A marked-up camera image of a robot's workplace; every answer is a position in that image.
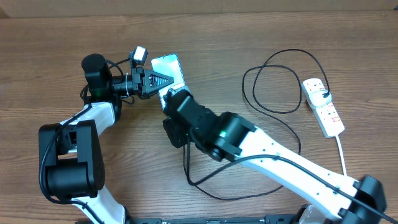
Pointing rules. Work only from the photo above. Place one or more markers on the white power strip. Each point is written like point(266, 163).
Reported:
point(327, 116)

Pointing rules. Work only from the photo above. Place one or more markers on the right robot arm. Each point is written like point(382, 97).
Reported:
point(337, 197)

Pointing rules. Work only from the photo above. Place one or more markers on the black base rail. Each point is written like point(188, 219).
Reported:
point(268, 219)

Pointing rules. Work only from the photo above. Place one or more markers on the blue Galaxy smartphone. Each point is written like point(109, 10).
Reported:
point(169, 65)

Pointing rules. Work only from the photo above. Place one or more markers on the white charger plug adapter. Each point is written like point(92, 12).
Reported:
point(319, 98)

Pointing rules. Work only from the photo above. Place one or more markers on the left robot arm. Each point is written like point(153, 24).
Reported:
point(71, 167)

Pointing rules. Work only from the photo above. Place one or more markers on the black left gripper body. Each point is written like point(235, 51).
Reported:
point(137, 83)

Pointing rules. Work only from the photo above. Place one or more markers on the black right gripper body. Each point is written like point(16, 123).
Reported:
point(177, 132)

